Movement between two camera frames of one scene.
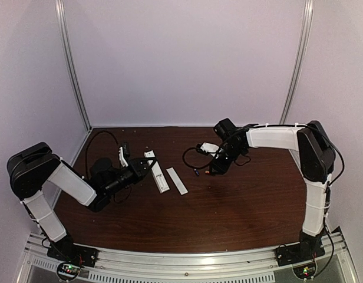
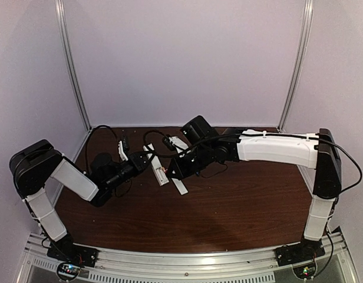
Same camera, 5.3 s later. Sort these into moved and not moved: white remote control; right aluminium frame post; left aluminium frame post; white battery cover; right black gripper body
Moved: white remote control; right black gripper body
Not moved: right aluminium frame post; white battery cover; left aluminium frame post
